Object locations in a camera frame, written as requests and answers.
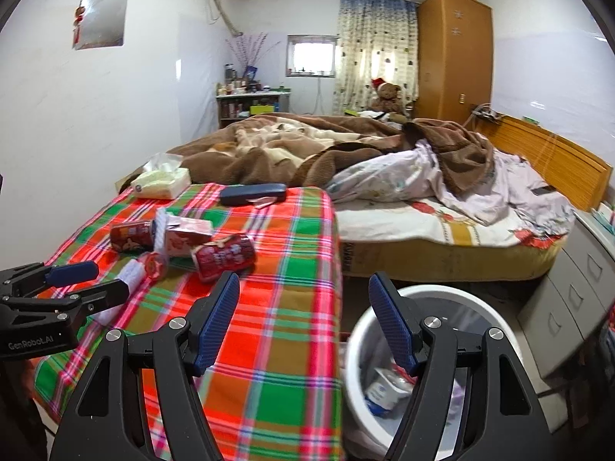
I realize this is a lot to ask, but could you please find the brown fleece blanket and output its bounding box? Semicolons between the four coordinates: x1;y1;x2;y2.
166;113;495;197

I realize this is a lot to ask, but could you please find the air conditioner pipe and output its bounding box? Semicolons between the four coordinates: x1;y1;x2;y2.
206;0;241;36

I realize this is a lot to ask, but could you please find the white carton with red print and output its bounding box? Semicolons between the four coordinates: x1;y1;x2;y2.
154;209;214;256

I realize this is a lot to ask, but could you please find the small window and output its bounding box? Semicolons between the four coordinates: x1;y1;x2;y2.
287;35;337;78

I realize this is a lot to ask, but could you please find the brown teddy bear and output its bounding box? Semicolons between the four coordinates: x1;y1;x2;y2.
367;78;409;123

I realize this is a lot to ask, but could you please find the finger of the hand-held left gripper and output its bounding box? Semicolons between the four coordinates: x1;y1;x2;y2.
58;279;130;330
0;260;100;298

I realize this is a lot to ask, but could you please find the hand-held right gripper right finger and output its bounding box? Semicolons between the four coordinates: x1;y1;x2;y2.
367;271;549;461

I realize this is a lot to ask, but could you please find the white floral quilt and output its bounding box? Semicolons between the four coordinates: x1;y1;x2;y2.
327;139;575;231

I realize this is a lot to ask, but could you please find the grey nightstand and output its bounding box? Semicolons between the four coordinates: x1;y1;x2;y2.
516;209;615;380

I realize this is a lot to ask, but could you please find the wooden wardrobe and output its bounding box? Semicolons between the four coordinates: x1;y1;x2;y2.
416;0;495;121

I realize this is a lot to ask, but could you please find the plaid tablecloth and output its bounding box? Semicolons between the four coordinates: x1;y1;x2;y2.
33;182;344;461

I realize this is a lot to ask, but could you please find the floral printed bed sheet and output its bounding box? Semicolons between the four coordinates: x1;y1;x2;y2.
334;197;563;253

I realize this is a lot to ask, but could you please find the patterned curtain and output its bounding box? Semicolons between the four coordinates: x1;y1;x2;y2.
333;0;420;116

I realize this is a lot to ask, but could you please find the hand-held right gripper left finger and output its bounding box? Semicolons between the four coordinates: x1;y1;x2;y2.
48;270;241;461

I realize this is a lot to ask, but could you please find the red drink can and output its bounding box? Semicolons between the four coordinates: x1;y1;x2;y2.
192;233;256;283
110;221;155;253

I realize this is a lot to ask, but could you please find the white ribbed plastic bottle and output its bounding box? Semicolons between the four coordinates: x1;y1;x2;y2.
91;258;147;322

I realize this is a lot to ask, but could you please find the wooden headboard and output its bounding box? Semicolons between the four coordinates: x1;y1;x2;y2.
473;115;613;212

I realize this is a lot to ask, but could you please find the small red packet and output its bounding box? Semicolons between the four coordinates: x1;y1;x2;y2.
144;252;170;280

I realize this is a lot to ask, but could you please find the white shelf with toiletries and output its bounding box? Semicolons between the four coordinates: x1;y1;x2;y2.
215;91;291;128

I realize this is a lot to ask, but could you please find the tissue pack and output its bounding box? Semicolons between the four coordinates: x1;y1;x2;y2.
130;152;192;200

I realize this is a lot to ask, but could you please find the power strip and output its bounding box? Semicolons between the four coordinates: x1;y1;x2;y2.
471;103;503;121

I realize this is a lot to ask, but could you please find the dark blue glasses case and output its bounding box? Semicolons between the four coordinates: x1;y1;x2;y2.
218;183;288;207

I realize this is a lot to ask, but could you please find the reflective wall panel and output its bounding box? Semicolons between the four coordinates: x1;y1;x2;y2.
73;0;128;51

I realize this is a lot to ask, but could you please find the vase of dry branches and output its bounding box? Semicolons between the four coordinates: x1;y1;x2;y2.
226;33;279;78

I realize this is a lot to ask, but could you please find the white round trash bin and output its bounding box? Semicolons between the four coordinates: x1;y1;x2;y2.
342;284;522;461

